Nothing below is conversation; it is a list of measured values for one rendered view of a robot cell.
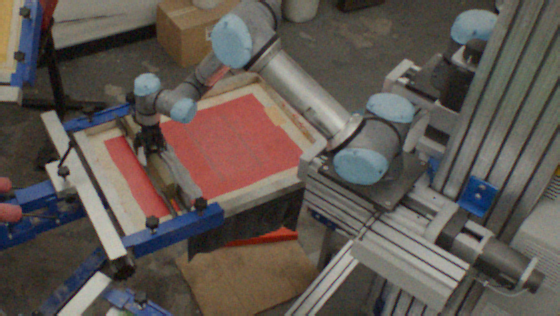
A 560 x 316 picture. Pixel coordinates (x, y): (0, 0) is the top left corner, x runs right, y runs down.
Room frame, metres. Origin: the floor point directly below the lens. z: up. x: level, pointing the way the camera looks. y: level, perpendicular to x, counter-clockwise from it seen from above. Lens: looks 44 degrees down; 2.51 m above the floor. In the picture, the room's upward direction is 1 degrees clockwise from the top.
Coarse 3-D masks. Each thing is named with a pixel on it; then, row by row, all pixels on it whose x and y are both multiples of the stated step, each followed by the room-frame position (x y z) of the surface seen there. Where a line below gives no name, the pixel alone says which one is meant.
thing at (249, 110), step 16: (208, 112) 1.76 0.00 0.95; (224, 112) 1.76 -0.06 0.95; (240, 112) 1.76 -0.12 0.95; (256, 112) 1.77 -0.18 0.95; (176, 128) 1.67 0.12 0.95; (256, 128) 1.68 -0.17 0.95; (112, 144) 1.58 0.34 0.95; (176, 144) 1.59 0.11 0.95; (192, 144) 1.59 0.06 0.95; (128, 160) 1.50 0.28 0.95; (128, 176) 1.43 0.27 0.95
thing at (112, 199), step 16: (224, 80) 1.91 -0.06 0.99; (240, 80) 1.91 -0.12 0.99; (256, 80) 1.95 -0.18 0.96; (208, 96) 1.85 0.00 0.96; (272, 96) 1.84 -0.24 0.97; (288, 112) 1.75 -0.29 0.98; (96, 128) 1.64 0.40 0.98; (304, 128) 1.65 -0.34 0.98; (80, 144) 1.54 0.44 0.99; (96, 160) 1.47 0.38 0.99; (96, 176) 1.39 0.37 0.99; (288, 176) 1.41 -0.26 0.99; (112, 192) 1.33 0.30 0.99; (256, 192) 1.34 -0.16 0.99; (272, 192) 1.34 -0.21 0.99; (288, 192) 1.37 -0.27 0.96; (112, 208) 1.26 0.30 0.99; (224, 208) 1.27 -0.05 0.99; (240, 208) 1.29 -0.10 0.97; (128, 224) 1.20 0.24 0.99
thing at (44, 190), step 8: (40, 184) 1.31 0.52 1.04; (48, 184) 1.31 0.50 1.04; (16, 192) 1.27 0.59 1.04; (24, 192) 1.28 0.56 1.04; (32, 192) 1.28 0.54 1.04; (40, 192) 1.28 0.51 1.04; (48, 192) 1.28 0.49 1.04; (24, 200) 1.24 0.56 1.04; (32, 200) 1.25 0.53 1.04; (40, 200) 1.26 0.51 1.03; (24, 208) 1.23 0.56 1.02; (32, 208) 1.24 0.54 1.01; (40, 208) 1.25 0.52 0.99
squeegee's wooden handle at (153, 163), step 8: (128, 120) 1.59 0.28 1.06; (128, 128) 1.58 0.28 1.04; (136, 128) 1.55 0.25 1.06; (128, 136) 1.58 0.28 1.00; (152, 160) 1.40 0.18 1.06; (152, 168) 1.39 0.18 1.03; (160, 168) 1.37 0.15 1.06; (160, 176) 1.34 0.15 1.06; (168, 176) 1.34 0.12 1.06; (160, 184) 1.34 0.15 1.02; (168, 184) 1.30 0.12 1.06; (168, 192) 1.30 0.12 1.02
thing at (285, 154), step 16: (272, 128) 1.68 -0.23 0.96; (272, 144) 1.60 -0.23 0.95; (288, 144) 1.60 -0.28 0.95; (192, 160) 1.51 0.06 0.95; (272, 160) 1.52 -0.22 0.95; (288, 160) 1.52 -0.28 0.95; (144, 176) 1.43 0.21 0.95; (192, 176) 1.43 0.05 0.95; (208, 176) 1.44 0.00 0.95; (240, 176) 1.44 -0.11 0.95; (256, 176) 1.44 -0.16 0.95; (144, 192) 1.36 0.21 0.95; (208, 192) 1.36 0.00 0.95; (224, 192) 1.37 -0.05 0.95; (144, 208) 1.29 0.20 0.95; (160, 208) 1.29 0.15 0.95; (176, 208) 1.29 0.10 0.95
